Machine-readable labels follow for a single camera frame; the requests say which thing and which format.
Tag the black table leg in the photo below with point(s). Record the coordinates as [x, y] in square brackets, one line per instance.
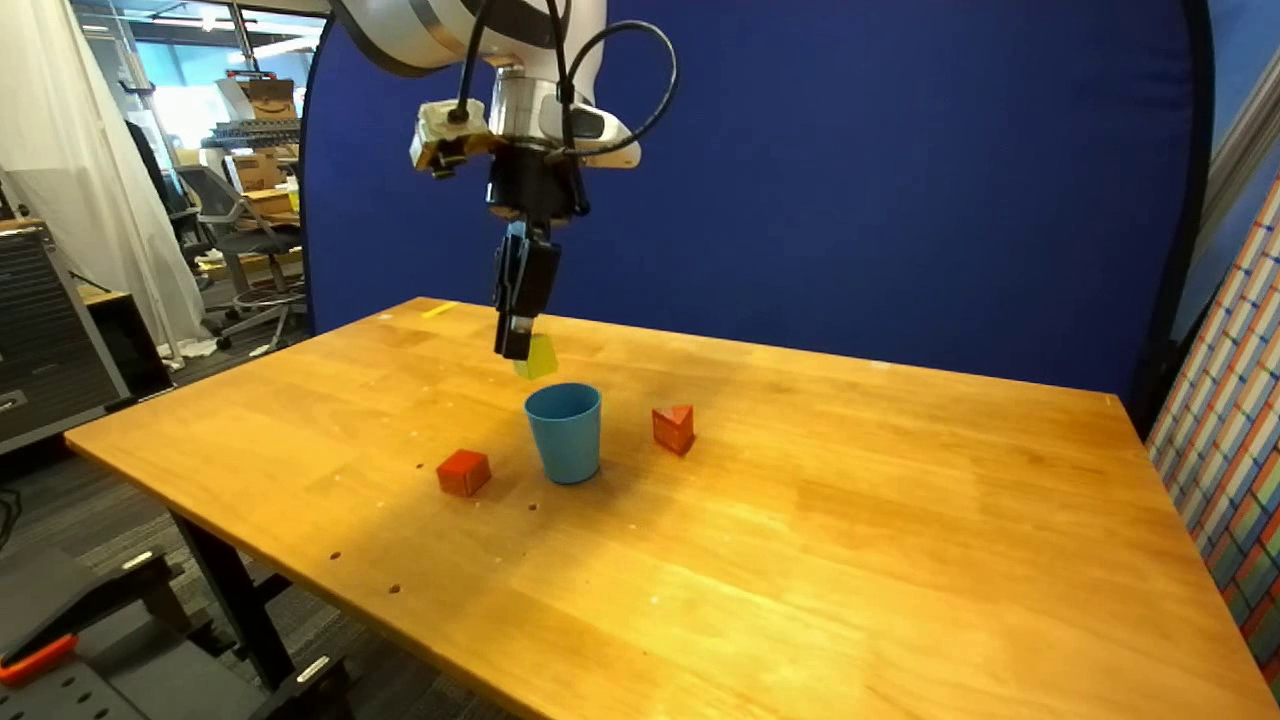
[243, 606]

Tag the orange triangular block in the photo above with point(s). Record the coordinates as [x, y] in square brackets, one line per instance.
[672, 429]

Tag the cluttered metal shelf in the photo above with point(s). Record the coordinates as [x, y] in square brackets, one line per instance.
[251, 206]

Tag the black equipment case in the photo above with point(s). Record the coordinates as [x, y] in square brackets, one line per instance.
[53, 363]

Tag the black floor frame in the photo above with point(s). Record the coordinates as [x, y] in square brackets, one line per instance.
[116, 647]

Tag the yellow block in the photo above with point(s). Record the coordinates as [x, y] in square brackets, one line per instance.
[540, 359]

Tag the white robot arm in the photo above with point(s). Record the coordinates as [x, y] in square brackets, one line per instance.
[524, 101]

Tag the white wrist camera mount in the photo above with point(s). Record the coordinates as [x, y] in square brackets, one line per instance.
[455, 135]

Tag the blue plastic cup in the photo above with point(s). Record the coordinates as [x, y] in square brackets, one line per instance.
[566, 429]

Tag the blue fabric backdrop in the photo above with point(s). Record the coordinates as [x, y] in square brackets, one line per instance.
[986, 187]

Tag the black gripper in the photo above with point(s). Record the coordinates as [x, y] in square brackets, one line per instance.
[547, 188]

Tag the white curtain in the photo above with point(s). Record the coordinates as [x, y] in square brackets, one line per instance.
[70, 156]

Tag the red cube block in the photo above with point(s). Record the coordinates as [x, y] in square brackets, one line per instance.
[463, 473]

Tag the colourful checkered board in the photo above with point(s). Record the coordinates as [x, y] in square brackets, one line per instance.
[1217, 441]

